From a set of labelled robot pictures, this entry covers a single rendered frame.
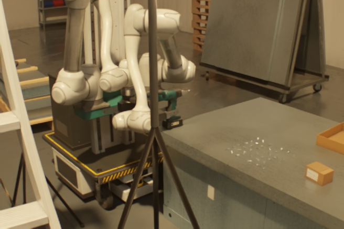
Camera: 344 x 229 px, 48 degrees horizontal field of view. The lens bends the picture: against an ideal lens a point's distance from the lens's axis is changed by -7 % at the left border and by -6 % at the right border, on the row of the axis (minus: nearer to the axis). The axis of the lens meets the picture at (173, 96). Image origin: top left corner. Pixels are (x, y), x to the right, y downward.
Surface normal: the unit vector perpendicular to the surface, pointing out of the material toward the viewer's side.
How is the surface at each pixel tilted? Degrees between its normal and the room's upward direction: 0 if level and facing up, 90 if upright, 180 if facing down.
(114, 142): 90
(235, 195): 90
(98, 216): 0
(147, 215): 0
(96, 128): 90
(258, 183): 67
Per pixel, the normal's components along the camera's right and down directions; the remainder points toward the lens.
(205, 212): -0.79, 0.19
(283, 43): -0.78, -0.01
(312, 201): 0.00, -0.95
